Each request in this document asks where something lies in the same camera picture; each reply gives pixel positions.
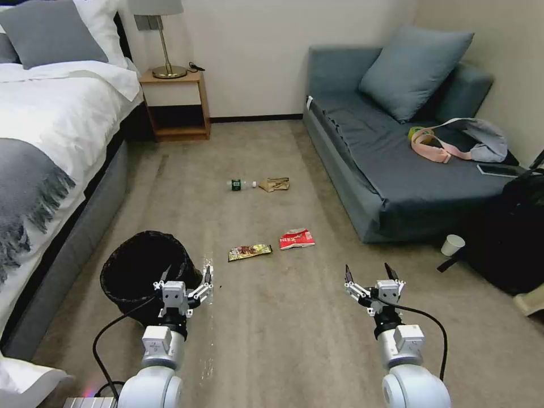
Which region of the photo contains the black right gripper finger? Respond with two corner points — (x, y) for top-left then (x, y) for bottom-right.
(343, 263), (376, 310)
(384, 262), (406, 295)

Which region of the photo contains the large grey pillow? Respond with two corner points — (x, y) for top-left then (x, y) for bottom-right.
(0, 0), (109, 70)

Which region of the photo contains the small grey pillow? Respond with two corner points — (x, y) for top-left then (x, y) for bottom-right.
(0, 31), (20, 65)

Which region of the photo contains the bed with white sheets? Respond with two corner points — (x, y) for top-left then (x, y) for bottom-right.
(0, 0), (146, 363)

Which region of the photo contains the black backpack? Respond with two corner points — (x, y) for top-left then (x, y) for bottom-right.
(462, 167), (544, 297)

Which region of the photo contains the grey bag with pink strap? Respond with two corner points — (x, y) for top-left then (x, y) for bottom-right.
(409, 117), (509, 164)

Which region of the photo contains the grey wall switch plate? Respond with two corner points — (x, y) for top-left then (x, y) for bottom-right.
(134, 14), (165, 32)

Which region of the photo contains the white paper cup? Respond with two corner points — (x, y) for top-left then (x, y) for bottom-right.
(440, 233), (466, 257)

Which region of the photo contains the black trash bin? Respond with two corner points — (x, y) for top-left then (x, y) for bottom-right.
(99, 230), (203, 327)

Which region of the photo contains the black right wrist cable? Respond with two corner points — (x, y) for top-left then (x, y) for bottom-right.
(375, 297), (449, 383)

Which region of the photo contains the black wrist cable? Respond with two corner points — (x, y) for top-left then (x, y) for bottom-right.
(375, 297), (449, 383)
(92, 292), (164, 397)

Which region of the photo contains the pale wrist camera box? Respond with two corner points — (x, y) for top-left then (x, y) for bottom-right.
(163, 280), (187, 310)
(375, 279), (401, 305)

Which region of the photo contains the white pillow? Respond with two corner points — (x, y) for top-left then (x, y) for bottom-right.
(71, 0), (129, 70)

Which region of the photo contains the red snack wrapper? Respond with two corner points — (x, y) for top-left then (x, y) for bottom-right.
(278, 229), (317, 251)

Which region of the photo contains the white folded cloth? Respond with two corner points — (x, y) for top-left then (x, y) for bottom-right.
(0, 354), (76, 408)

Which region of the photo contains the brown gold snack wrapper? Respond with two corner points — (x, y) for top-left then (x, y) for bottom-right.
(227, 243), (274, 262)

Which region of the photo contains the beige flat object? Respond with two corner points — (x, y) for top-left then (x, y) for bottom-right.
(512, 290), (544, 317)

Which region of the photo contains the wooden nightstand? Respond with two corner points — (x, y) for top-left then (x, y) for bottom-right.
(139, 69), (211, 143)

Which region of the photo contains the brass table lamp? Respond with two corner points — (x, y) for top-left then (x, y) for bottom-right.
(127, 0), (188, 80)

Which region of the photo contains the crumpled brown paper bag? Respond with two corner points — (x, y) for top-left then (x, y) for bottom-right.
(258, 176), (291, 193)

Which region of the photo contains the grey fringed throw blanket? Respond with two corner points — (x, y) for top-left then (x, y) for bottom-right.
(0, 137), (78, 286)

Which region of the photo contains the smartphone with dark screen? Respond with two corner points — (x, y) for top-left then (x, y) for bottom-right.
(475, 163), (522, 177)

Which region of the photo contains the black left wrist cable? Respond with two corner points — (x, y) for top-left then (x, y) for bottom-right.
(92, 292), (164, 397)

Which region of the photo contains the blue-grey sofa cushion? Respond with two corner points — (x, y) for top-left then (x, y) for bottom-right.
(358, 24), (475, 125)

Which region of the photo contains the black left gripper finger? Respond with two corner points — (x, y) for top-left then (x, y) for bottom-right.
(186, 263), (215, 308)
(152, 263), (173, 301)

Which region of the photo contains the blue-grey sofa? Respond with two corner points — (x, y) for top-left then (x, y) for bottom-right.
(302, 44), (524, 245)

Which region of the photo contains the yellow-green tape roll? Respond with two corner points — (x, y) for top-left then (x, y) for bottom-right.
(407, 125), (435, 143)

